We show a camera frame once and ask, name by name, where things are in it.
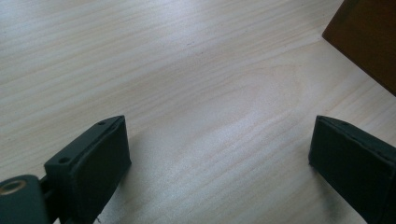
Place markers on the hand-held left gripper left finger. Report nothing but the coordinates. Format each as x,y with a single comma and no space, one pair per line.
93,168

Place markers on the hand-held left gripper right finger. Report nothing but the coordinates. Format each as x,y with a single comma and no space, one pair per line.
355,161

